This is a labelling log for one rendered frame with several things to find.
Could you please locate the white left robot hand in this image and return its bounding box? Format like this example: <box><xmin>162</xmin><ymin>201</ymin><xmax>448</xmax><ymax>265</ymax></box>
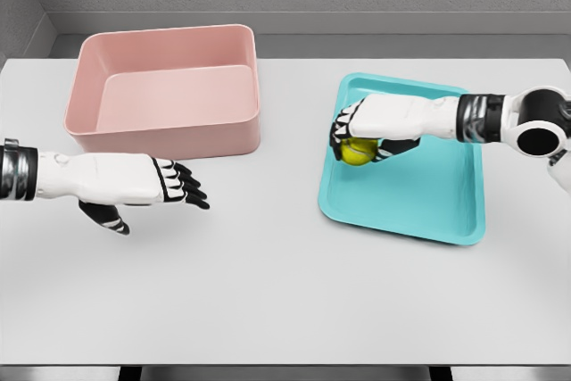
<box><xmin>70</xmin><ymin>153</ymin><xmax>211</xmax><ymax>236</ymax></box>

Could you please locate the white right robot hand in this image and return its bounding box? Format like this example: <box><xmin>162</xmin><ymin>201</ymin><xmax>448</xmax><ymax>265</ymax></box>
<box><xmin>328</xmin><ymin>94</ymin><xmax>430</xmax><ymax>166</ymax></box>

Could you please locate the yellow-green tennis ball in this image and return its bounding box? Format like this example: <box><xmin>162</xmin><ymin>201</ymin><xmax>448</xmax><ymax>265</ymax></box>
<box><xmin>340</xmin><ymin>137</ymin><xmax>379</xmax><ymax>167</ymax></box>

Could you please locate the blue plastic tray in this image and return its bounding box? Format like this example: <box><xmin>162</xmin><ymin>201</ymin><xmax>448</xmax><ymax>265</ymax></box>
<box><xmin>317</xmin><ymin>71</ymin><xmax>487</xmax><ymax>247</ymax></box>

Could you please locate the pink plastic basket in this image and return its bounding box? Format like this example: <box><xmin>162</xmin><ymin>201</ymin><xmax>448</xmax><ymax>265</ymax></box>
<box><xmin>63</xmin><ymin>23</ymin><xmax>262</xmax><ymax>162</ymax></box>

